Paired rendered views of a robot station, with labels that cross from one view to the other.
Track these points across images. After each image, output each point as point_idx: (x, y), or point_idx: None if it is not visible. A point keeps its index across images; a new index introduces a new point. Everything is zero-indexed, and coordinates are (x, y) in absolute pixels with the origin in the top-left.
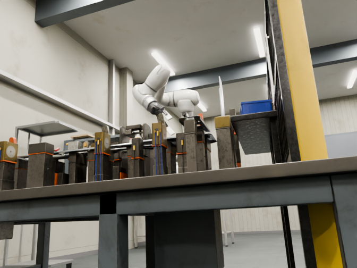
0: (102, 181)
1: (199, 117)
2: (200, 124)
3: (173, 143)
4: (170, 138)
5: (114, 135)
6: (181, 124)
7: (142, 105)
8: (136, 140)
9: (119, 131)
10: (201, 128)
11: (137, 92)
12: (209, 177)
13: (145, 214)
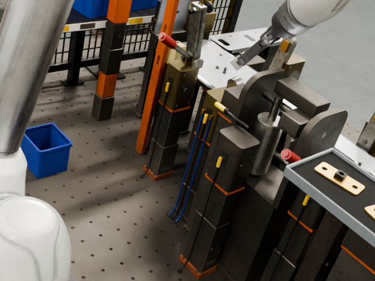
0: (355, 126)
1: (263, 29)
2: (246, 34)
3: (223, 85)
4: (250, 74)
5: (351, 161)
6: (275, 44)
7: (317, 24)
8: None
9: (342, 125)
10: (232, 38)
11: None
12: None
13: None
